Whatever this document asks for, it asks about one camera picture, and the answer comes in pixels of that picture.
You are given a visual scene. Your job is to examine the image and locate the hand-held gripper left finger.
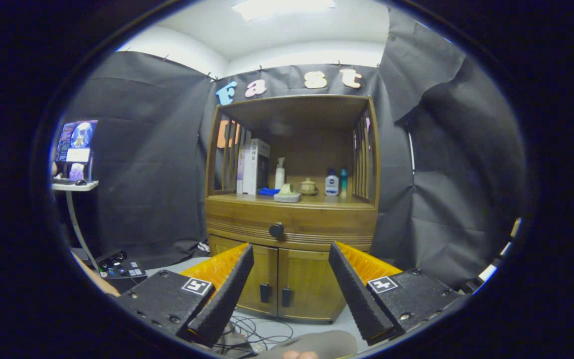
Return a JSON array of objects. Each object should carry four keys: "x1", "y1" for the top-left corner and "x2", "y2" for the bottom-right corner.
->
[{"x1": 115, "y1": 243, "x2": 255, "y2": 348}]

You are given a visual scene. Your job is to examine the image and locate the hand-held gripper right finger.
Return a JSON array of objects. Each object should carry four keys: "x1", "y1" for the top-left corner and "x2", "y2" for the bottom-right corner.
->
[{"x1": 328, "y1": 241, "x2": 467, "y2": 346}]

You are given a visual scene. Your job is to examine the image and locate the wooden drawer with black knob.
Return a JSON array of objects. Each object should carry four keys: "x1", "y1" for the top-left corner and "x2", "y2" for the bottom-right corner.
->
[{"x1": 206, "y1": 197, "x2": 379, "y2": 251}]

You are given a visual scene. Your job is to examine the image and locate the translucent pale green container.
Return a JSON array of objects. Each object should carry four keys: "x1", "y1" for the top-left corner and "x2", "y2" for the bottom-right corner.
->
[{"x1": 274, "y1": 183, "x2": 301, "y2": 203}]

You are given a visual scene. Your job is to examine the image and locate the wooden cabinet door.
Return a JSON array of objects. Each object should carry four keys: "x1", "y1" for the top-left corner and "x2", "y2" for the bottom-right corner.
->
[
  {"x1": 278, "y1": 248, "x2": 347, "y2": 322},
  {"x1": 209, "y1": 235, "x2": 279, "y2": 316}
]

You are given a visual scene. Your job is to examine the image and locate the wooden countertop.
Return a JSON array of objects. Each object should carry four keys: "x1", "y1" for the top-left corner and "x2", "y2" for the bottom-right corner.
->
[{"x1": 210, "y1": 192, "x2": 376, "y2": 207}]

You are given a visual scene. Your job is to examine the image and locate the wooden cabinet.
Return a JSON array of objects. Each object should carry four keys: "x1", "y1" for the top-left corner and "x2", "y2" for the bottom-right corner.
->
[{"x1": 205, "y1": 95, "x2": 381, "y2": 324}]

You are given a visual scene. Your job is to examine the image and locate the person's grey trouser leg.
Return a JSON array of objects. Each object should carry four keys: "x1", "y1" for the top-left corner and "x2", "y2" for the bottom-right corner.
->
[{"x1": 255, "y1": 330, "x2": 358, "y2": 359}]

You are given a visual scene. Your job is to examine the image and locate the black device box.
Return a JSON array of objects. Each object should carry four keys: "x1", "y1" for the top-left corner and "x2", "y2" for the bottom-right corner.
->
[{"x1": 97, "y1": 250, "x2": 148, "y2": 292}]

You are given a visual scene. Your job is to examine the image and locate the thin pale purple book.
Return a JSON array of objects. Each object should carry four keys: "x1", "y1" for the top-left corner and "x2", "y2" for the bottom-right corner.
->
[{"x1": 237, "y1": 145, "x2": 247, "y2": 194}]

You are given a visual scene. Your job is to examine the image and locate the thick white book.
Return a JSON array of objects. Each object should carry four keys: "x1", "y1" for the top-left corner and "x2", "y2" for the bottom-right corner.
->
[{"x1": 243, "y1": 139, "x2": 271, "y2": 195}]

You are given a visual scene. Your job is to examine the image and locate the white and black pole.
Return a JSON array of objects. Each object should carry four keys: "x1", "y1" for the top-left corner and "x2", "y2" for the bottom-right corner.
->
[{"x1": 476, "y1": 217, "x2": 523, "y2": 282}]

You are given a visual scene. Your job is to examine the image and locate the white side table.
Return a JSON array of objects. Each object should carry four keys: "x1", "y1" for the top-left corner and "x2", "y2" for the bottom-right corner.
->
[{"x1": 51, "y1": 179, "x2": 99, "y2": 270}]

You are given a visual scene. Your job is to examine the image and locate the computer monitor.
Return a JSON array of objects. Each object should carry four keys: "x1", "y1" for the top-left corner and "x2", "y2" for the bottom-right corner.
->
[{"x1": 55, "y1": 120, "x2": 99, "y2": 173}]

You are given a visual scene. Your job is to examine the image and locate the ceiling light panel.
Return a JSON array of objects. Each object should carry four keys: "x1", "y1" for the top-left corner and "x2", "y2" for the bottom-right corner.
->
[{"x1": 231, "y1": 0, "x2": 336, "y2": 21}]

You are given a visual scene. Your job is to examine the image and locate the black floor cables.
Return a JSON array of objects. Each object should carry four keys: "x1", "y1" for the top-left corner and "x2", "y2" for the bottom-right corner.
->
[{"x1": 212, "y1": 314, "x2": 293, "y2": 356}]

